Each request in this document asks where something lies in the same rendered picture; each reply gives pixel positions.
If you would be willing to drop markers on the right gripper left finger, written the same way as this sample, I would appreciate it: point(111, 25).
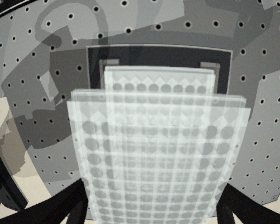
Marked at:
point(73, 199)

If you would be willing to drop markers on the white well plate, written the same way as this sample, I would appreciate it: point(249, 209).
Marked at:
point(132, 188)
point(156, 78)

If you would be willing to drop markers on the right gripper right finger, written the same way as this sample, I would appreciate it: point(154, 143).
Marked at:
point(247, 210)

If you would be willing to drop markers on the grey perforated breadboard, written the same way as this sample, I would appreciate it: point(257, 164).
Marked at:
point(43, 58)

